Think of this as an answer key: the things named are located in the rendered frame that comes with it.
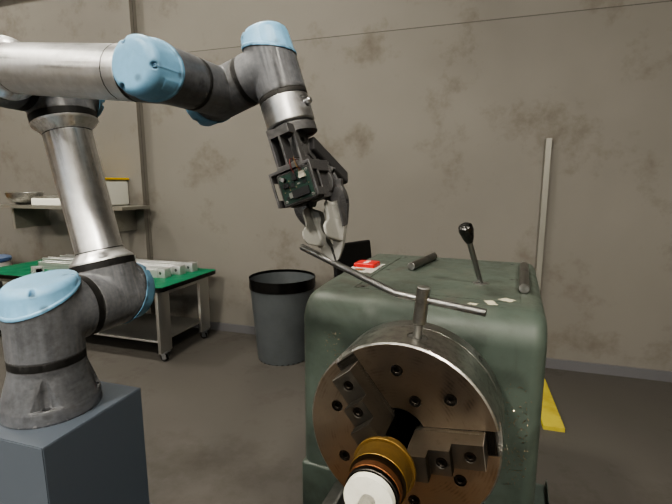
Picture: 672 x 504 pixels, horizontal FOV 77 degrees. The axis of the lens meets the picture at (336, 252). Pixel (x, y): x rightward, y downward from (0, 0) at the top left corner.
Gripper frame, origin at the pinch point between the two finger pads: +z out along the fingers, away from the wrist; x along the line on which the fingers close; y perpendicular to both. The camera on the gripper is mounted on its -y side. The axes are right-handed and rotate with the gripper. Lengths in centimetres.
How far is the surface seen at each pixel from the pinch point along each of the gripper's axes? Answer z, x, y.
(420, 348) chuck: 18.0, 8.3, -1.7
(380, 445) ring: 27.7, 1.9, 8.3
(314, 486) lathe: 50, -30, -16
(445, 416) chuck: 29.1, 9.1, -1.5
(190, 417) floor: 81, -196, -131
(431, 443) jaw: 30.8, 7.3, 2.9
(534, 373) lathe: 30.7, 21.9, -17.4
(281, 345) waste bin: 68, -177, -221
